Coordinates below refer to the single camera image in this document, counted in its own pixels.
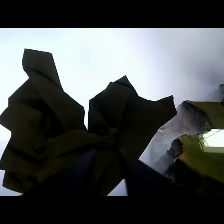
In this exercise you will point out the brown T-shirt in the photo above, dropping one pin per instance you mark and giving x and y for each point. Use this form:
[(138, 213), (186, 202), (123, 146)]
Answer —
[(50, 110)]

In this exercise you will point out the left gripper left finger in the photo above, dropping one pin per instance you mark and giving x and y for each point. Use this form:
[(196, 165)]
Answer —
[(71, 181)]

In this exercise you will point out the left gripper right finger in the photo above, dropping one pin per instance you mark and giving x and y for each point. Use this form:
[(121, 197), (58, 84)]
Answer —
[(146, 181)]

